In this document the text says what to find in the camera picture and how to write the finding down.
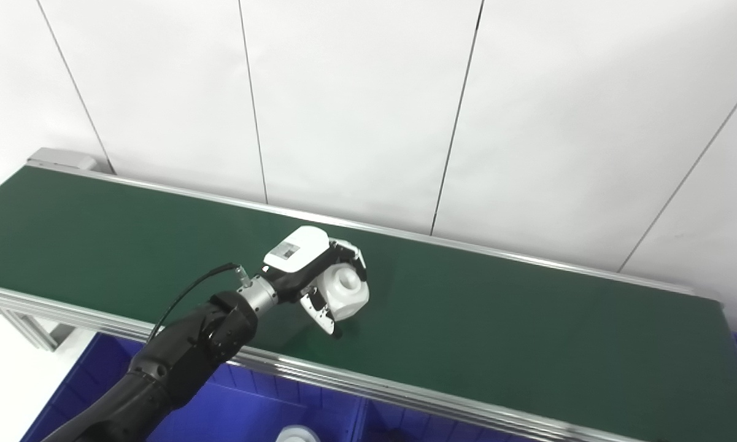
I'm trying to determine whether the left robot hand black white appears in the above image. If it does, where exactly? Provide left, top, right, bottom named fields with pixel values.
left=263, top=225, right=368, bottom=338

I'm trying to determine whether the white hexagonal plastic part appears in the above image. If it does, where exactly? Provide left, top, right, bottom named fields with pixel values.
left=315, top=261, right=370, bottom=322
left=274, top=425, right=322, bottom=442

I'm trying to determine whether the aluminium conveyor leg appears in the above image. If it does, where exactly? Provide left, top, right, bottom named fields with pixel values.
left=0, top=307, right=75, bottom=352

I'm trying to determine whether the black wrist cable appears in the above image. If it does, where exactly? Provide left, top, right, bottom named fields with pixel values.
left=147, top=263, right=250, bottom=344

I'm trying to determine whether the green conveyor belt aluminium frame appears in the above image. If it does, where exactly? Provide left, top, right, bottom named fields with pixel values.
left=0, top=147, right=737, bottom=442

